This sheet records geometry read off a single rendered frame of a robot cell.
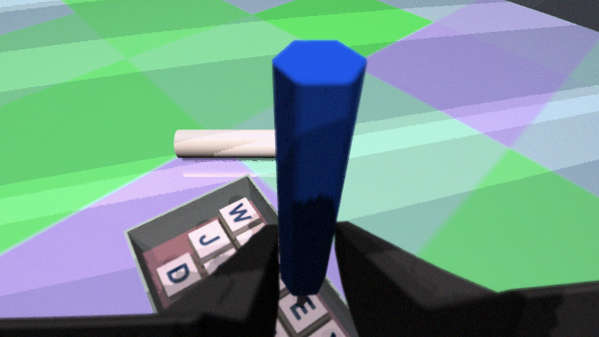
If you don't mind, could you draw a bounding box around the grey keyboard with keys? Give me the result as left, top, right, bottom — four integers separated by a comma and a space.
123, 172, 358, 337

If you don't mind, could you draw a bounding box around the blue stylus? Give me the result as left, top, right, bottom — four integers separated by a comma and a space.
272, 39, 367, 305

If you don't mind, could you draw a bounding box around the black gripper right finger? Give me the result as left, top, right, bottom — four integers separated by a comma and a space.
334, 221, 599, 337

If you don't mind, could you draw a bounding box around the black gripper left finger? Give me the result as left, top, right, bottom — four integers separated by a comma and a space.
0, 225, 280, 337

